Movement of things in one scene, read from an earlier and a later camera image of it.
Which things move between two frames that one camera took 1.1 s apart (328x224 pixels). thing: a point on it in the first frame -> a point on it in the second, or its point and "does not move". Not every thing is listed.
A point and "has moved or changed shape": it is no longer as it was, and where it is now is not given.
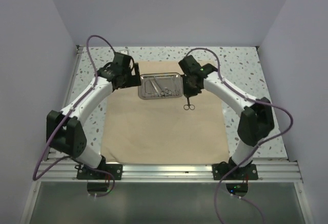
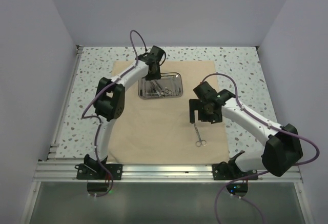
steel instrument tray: x=161 y=85 does not move
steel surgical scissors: x=191 y=106 has moved or changed shape
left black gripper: x=134 y=80 -> x=157 y=76
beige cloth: x=137 y=130 does not move
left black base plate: x=116 y=169 does not move
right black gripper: x=187 y=93 -> x=196 y=104
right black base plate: x=248 y=172 does not move
